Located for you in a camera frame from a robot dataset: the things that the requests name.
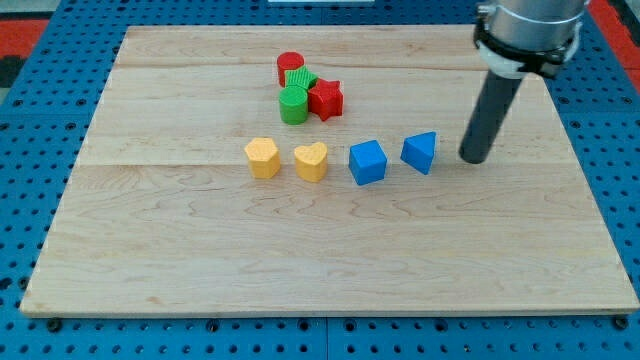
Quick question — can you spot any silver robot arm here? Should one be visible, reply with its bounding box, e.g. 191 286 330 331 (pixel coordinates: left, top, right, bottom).
473 0 589 80

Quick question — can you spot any yellow heart block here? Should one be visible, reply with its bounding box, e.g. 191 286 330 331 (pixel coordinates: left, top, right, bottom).
294 142 328 183

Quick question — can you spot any blue cube block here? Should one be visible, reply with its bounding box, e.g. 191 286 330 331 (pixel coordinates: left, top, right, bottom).
349 140 387 186

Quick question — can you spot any yellow pentagon block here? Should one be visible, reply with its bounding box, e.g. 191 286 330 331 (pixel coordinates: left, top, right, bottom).
244 137 281 179

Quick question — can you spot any red star block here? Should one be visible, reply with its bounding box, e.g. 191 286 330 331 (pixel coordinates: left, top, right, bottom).
308 79 344 121

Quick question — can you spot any green cylinder block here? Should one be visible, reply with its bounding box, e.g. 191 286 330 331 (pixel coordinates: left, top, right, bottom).
278 86 308 125

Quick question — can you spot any light wooden board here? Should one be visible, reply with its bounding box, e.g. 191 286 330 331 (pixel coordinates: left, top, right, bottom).
21 25 639 318

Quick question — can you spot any blue triangle block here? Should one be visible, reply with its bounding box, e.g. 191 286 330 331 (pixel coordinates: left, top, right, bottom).
400 132 437 175

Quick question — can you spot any green ribbed block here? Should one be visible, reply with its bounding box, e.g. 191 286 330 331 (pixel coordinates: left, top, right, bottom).
285 65 318 91

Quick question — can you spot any red cylinder block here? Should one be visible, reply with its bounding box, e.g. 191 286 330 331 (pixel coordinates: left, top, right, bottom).
276 51 305 87

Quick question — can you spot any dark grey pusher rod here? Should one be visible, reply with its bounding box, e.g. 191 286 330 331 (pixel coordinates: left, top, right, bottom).
458 71 522 164

